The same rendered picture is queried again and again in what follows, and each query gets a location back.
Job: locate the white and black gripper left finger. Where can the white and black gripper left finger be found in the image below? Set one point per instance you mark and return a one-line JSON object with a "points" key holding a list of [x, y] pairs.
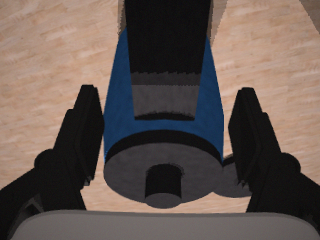
{"points": [[73, 160]]}

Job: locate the blue kettle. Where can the blue kettle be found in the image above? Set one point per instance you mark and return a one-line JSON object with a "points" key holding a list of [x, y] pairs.
{"points": [[155, 146]]}

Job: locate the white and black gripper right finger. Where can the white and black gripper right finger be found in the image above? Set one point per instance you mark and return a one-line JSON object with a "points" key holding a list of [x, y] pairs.
{"points": [[273, 177]]}

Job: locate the black round base with center stud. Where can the black round base with center stud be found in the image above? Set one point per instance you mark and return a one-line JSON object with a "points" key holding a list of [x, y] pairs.
{"points": [[230, 186]]}

